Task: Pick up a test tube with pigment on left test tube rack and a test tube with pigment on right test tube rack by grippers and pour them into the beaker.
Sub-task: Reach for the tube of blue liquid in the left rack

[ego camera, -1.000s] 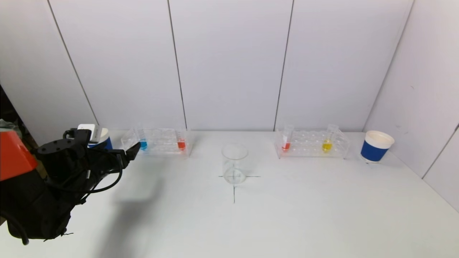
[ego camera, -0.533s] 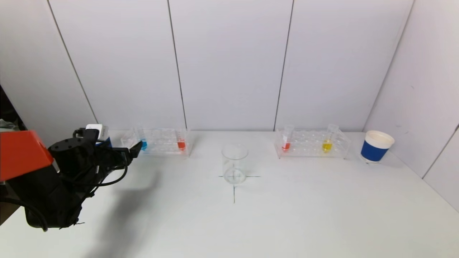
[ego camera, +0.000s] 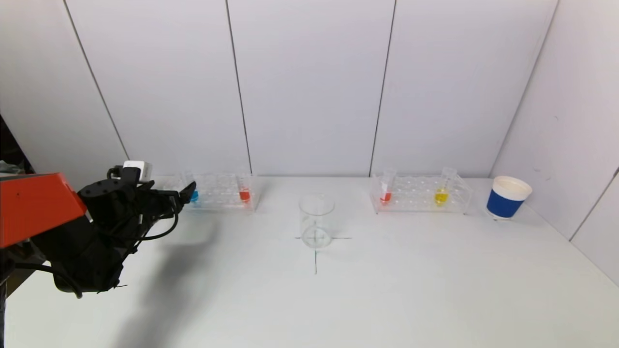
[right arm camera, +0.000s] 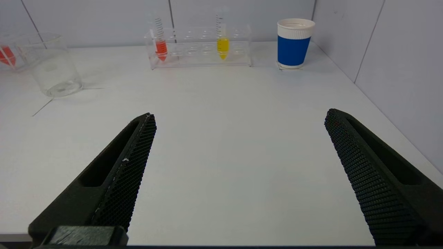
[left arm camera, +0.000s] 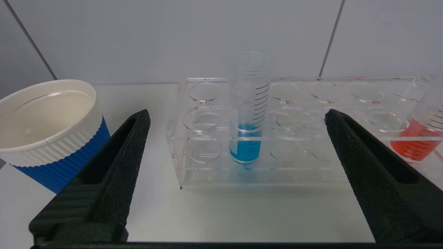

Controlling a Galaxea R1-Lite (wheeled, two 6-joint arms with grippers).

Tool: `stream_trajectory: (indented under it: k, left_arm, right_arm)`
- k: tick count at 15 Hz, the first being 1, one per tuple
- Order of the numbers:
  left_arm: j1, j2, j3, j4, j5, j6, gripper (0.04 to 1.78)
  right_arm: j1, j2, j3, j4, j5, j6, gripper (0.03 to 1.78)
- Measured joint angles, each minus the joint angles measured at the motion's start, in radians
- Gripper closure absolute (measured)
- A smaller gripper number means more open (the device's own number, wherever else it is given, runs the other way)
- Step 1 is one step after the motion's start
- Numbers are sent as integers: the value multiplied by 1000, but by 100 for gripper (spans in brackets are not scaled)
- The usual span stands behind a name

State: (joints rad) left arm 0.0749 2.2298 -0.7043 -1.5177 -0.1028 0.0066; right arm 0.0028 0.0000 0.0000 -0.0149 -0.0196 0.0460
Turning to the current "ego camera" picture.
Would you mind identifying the yellow pigment test tube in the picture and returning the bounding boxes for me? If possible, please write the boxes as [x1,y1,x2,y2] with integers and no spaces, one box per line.
[433,167,457,207]

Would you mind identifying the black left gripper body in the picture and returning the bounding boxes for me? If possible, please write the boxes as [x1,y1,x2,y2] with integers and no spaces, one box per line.
[135,188,183,221]

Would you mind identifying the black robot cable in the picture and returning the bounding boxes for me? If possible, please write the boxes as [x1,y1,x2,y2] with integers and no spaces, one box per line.
[107,166,180,242]

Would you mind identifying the red pigment test tube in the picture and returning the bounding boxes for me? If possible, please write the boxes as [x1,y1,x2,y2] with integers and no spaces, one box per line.
[379,167,398,205]
[236,168,252,204]

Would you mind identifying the blue white paper cup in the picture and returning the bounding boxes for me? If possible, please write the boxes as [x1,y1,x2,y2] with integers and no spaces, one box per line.
[486,176,533,221]

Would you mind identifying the clear acrylic test tube rack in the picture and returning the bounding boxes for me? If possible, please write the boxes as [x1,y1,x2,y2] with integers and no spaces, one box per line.
[370,174,473,216]
[163,173,261,212]

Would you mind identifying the blue pigment test tube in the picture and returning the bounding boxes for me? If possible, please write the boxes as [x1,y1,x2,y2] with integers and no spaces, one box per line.
[182,168,201,204]

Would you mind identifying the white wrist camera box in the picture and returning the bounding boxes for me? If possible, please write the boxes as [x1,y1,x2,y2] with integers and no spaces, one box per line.
[122,160,152,183]

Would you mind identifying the clear glass beaker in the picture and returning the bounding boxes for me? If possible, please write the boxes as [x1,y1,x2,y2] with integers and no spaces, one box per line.
[298,194,336,251]

